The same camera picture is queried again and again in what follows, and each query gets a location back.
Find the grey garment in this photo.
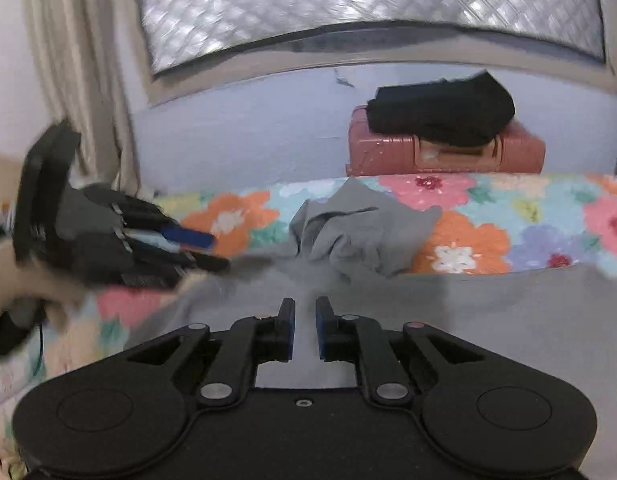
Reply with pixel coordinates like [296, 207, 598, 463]
[123, 177, 617, 391]

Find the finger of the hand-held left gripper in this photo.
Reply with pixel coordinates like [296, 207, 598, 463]
[123, 245, 232, 273]
[111, 192, 214, 251]

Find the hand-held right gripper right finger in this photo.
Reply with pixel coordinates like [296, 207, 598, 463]
[315, 298, 484, 406]

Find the pink suitcase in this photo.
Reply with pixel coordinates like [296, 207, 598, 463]
[345, 105, 546, 178]

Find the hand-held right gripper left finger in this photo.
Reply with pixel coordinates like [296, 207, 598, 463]
[127, 298, 295, 407]

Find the person's left hand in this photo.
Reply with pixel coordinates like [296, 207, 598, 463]
[0, 250, 86, 328]

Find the black folded cloth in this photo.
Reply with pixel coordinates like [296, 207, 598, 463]
[365, 71, 516, 148]

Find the floral quilted blanket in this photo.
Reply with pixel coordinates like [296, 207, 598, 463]
[0, 172, 617, 461]

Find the beige curtain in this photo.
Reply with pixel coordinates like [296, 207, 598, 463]
[23, 0, 142, 196]

